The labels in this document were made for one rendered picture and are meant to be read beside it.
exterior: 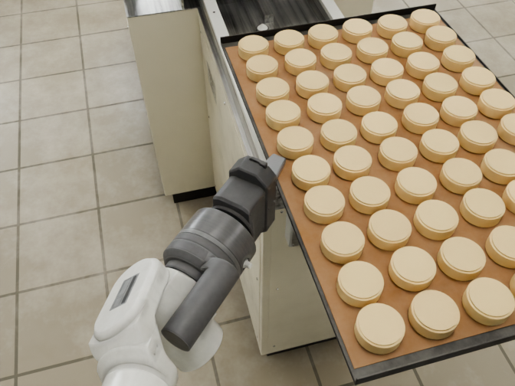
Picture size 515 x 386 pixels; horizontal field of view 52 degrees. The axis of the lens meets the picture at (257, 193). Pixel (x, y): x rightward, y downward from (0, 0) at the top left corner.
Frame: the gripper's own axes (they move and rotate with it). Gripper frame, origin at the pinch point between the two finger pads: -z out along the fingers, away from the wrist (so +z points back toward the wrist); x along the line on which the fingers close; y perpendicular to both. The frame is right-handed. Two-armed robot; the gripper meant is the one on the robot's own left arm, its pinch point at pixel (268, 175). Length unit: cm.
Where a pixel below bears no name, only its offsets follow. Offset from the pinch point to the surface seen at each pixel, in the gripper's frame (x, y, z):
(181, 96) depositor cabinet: -55, 62, -58
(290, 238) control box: -36.3, 2.8, -15.6
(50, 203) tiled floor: -109, 113, -30
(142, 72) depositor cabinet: -44, 70, -51
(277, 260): -48, 6, -16
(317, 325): -88, -3, -26
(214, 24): -19, 43, -51
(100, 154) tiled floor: -109, 113, -61
